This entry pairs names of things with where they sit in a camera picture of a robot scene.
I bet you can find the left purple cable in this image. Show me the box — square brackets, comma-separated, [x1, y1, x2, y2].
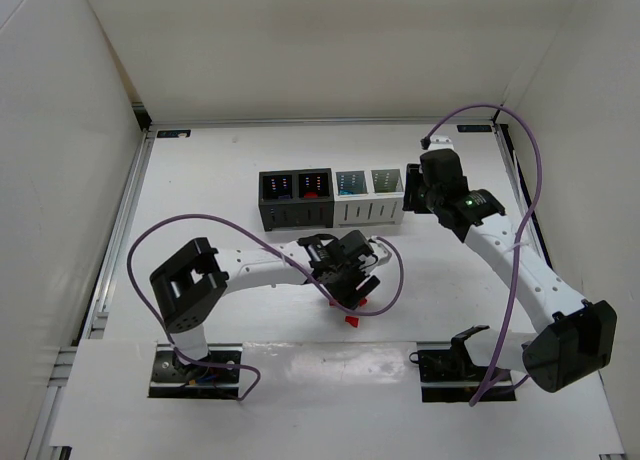
[126, 213, 405, 400]

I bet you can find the white double bin container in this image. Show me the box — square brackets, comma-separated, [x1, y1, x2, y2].
[333, 168, 404, 228]

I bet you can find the purple cable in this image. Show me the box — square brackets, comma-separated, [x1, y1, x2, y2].
[126, 213, 405, 400]
[422, 102, 544, 407]

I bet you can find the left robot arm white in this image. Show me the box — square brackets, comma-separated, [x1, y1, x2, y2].
[150, 230, 391, 365]

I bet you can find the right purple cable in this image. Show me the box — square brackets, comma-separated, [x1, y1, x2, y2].
[422, 102, 544, 407]

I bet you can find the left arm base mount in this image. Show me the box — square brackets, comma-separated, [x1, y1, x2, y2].
[148, 344, 243, 400]

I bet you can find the red lego slope bottom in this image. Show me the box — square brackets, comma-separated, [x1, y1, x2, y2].
[345, 316, 359, 328]

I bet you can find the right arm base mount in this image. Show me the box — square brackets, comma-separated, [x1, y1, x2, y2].
[408, 325, 489, 403]

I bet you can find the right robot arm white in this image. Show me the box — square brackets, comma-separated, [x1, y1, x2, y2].
[403, 149, 617, 393]

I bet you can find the black double bin container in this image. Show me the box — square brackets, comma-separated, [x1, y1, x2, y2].
[258, 168, 334, 232]

